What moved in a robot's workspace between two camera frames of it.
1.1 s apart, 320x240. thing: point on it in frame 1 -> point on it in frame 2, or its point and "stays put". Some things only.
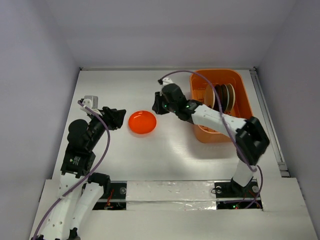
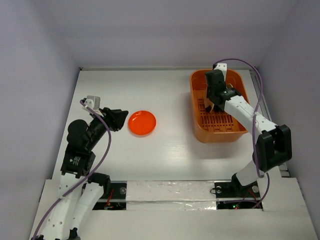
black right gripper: (158, 104) -> (215, 100)
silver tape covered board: (169, 195) stays put
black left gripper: (113, 117) stays put
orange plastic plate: (142, 122) stays put
